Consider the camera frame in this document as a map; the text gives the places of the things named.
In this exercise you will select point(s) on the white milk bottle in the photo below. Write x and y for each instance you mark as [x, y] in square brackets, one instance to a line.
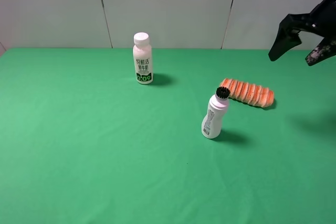
[142, 56]

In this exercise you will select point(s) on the white bottle with black brush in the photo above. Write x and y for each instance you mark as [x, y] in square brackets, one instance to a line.
[217, 107]

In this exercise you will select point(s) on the orange striped bread loaf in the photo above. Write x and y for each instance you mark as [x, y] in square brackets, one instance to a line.
[249, 93]

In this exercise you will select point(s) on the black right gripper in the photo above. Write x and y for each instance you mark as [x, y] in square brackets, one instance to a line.
[320, 21]

